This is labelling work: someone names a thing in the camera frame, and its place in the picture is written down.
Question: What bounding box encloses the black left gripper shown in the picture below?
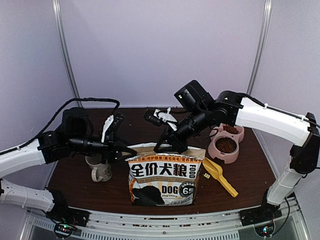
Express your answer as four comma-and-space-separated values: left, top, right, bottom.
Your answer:
67, 132, 137, 164

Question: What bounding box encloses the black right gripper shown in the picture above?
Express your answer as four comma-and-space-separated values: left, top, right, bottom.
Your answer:
153, 105, 211, 154

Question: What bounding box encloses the dog food bag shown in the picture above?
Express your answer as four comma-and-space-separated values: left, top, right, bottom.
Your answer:
126, 142, 206, 207

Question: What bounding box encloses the yellow binder clip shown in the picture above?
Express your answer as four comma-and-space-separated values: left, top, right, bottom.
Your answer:
203, 173, 211, 179

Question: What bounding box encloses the yellow plastic scoop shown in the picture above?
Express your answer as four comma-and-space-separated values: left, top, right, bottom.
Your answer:
202, 157, 239, 198

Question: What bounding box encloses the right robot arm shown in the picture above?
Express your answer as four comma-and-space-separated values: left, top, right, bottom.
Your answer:
153, 80, 320, 221

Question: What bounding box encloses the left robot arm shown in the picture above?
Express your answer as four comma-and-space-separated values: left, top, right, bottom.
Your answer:
0, 107, 137, 222

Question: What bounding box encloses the pink double pet bowl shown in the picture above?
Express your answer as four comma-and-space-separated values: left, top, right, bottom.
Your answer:
207, 123, 245, 164

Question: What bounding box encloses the cream ceramic mug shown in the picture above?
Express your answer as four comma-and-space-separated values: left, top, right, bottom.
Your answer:
85, 155, 112, 183

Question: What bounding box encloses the steel bowl insert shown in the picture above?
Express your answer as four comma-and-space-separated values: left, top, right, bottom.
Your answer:
213, 136, 238, 154

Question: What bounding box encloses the brown kibble in steel bowl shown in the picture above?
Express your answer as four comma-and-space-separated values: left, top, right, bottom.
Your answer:
216, 138, 236, 153

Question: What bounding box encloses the brown kibble in pink bowl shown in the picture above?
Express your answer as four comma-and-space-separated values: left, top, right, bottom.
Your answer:
223, 124, 239, 135

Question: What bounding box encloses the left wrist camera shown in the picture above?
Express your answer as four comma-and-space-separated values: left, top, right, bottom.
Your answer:
101, 113, 125, 143

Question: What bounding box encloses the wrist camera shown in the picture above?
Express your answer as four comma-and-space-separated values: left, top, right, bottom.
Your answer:
101, 113, 125, 143
143, 107, 178, 131

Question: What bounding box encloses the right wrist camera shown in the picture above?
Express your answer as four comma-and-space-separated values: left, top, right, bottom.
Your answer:
143, 107, 178, 131

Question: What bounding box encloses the aluminium front rail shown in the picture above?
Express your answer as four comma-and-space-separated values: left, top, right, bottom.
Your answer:
24, 194, 305, 240

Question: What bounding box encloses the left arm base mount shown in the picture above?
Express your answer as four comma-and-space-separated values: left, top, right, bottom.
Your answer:
42, 208, 90, 240

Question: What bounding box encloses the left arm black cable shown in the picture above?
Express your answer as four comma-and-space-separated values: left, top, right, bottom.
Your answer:
0, 97, 121, 153

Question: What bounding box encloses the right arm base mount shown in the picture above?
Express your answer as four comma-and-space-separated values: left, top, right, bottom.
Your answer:
239, 206, 282, 238

